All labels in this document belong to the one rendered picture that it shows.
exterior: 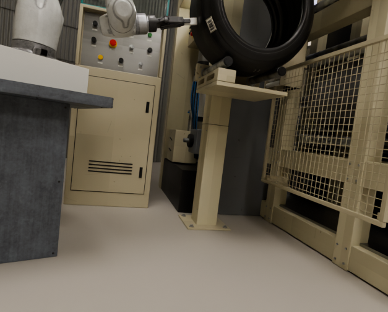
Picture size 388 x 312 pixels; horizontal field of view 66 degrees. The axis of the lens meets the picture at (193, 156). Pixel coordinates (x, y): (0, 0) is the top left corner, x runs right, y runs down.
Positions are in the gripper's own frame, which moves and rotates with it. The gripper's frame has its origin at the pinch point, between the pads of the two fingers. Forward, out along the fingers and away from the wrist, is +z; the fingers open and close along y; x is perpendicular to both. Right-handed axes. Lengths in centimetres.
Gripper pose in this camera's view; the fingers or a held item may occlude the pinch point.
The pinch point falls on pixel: (189, 21)
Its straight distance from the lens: 154.7
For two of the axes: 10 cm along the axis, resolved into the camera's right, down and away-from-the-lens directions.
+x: 1.3, 9.8, 1.3
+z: 9.6, -1.6, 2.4
